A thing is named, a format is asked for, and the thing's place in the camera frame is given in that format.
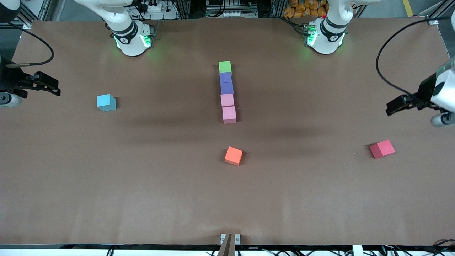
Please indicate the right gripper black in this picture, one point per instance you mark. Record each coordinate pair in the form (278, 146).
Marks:
(10, 79)

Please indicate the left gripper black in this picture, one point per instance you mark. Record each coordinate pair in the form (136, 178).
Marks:
(423, 92)

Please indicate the pink foam block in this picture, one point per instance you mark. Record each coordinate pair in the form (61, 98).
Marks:
(227, 100)
(229, 114)

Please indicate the indigo blue foam block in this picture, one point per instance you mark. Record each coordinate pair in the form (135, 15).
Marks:
(226, 88)

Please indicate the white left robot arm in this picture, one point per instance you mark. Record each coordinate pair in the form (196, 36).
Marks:
(327, 35)

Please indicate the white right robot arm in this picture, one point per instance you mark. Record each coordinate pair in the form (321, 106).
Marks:
(124, 35)

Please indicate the red foam block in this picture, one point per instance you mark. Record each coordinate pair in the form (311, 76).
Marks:
(382, 148)

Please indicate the cyan foam block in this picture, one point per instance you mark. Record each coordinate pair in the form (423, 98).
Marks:
(106, 102)

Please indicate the brown table cover sheet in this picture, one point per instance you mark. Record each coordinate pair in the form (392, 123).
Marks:
(106, 199)

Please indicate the white power strip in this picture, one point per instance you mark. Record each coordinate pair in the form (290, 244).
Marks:
(231, 14)
(160, 7)

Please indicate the orange fruit pile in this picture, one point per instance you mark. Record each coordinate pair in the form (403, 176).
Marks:
(300, 7)

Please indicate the violet purple foam block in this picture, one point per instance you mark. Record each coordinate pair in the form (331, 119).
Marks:
(225, 77)

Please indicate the green foam block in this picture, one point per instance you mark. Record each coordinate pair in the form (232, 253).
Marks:
(225, 67)

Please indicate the orange foam block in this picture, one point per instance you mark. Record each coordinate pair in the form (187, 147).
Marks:
(233, 155)

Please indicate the brown wooden strip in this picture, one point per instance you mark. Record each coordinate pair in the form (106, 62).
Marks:
(226, 249)

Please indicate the aluminium frame profile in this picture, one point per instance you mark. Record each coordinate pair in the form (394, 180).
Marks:
(30, 16)
(440, 10)

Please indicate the white bracket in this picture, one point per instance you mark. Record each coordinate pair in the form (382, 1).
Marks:
(357, 250)

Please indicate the grey metal bracket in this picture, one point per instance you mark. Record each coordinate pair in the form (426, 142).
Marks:
(223, 238)

